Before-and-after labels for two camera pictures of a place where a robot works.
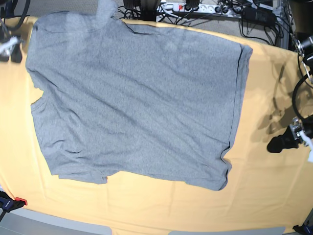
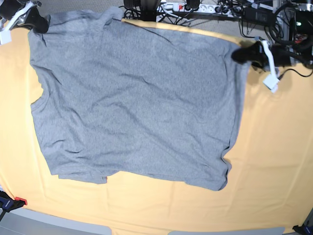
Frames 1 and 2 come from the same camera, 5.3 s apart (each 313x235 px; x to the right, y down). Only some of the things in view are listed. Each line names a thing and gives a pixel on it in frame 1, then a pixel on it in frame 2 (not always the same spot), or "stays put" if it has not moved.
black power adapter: x=258 y=16 stays put
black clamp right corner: x=305 y=229 stays put
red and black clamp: x=8 y=204 stays put
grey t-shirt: x=121 y=99 stays put
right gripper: x=285 y=141 → x=254 y=53
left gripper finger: x=4 y=58 → x=33 y=17
